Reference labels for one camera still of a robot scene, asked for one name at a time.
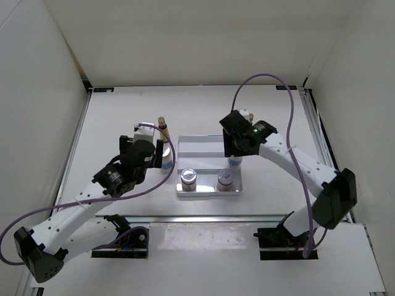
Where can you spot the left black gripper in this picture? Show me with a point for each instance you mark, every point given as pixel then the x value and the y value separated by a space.
pixel 155 160

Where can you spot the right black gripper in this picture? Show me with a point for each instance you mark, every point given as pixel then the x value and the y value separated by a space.
pixel 227 143

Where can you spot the blue-label silver-cap jar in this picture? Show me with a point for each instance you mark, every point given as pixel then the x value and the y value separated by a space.
pixel 167 160
pixel 234 162

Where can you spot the brown spice jar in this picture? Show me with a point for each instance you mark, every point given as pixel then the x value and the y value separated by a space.
pixel 225 179
pixel 188 179

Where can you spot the yellow sauce bottle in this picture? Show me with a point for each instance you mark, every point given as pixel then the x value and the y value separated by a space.
pixel 164 133
pixel 251 117

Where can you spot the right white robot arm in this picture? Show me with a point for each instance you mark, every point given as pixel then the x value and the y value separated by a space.
pixel 334 191

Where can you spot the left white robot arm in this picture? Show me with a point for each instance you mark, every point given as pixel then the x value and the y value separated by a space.
pixel 48 246

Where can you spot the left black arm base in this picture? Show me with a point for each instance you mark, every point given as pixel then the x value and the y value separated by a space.
pixel 132 242

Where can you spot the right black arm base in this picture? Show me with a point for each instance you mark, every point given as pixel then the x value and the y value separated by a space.
pixel 278 244

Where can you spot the white tiered organizer tray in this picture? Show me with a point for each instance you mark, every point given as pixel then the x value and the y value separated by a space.
pixel 204 154

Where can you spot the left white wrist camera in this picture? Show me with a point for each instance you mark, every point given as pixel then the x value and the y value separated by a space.
pixel 145 132

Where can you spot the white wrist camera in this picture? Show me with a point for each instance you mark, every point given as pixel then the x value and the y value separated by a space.
pixel 245 113
pixel 145 132

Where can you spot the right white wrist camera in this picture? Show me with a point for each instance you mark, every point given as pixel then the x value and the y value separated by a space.
pixel 245 113

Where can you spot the aluminium table rail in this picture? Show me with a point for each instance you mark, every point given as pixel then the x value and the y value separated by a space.
pixel 141 219

